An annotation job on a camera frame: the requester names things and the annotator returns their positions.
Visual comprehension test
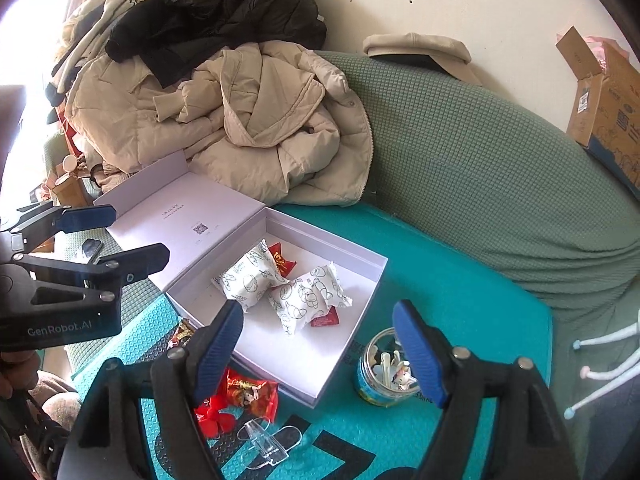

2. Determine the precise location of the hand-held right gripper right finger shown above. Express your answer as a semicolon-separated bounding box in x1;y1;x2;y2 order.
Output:
392;300;581;480

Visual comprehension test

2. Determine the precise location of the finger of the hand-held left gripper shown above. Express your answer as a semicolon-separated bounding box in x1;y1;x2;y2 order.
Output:
12;243;170;311
10;204;117;241

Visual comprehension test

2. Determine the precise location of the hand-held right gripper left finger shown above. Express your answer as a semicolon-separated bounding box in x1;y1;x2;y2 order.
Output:
57;300;245;480

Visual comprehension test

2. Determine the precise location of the brown snack packet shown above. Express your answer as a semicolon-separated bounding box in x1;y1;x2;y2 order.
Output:
167;321;197;348

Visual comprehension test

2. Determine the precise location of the large red snack packet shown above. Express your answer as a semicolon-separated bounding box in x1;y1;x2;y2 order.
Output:
220;367;280;423

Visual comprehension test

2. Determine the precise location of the white bread packet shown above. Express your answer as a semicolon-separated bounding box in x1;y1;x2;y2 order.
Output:
270;264;353;336
212;240;291;313

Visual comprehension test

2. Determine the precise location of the white gift box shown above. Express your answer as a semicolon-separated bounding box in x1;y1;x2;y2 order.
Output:
92;152;390;409

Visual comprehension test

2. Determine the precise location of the red plastic ornament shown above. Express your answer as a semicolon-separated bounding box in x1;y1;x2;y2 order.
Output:
194;395;241;438

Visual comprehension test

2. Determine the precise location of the small red candy packet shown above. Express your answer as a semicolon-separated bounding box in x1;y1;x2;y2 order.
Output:
267;242;299;277
310;307;342;328

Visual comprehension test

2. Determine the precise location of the clear plastic stand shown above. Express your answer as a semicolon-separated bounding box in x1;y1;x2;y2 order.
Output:
235;417;301;468

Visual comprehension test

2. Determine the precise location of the person's left hand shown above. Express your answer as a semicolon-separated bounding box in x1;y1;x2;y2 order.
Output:
0;350;41;401

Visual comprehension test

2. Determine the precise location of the brown paper bag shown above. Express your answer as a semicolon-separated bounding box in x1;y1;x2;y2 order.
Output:
50;175;86;208

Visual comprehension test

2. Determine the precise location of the clear jar with blue label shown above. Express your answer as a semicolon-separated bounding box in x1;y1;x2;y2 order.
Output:
352;327;426;407

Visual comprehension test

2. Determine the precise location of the teal bubble mailer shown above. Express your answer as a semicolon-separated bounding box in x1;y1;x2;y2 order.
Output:
70;202;553;480

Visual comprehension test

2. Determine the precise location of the beige puffer jacket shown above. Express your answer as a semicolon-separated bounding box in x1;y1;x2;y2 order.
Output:
65;40;375;208

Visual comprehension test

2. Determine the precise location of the white toy with pastel feet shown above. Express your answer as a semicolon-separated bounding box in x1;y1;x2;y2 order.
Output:
564;310;640;421

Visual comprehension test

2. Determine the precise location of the green sofa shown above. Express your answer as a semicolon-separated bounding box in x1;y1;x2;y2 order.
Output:
42;50;640;480

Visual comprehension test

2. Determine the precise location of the cream garment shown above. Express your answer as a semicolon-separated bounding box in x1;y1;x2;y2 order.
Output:
45;0;166;111

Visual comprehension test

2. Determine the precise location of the black jacket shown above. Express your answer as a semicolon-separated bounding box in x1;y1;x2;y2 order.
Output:
105;0;328;88

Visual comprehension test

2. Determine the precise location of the printed cardboard carton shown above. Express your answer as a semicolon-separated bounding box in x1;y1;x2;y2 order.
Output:
556;26;640;188

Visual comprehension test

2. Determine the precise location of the beige cloth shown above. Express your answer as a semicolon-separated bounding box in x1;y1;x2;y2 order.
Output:
362;32;483;86

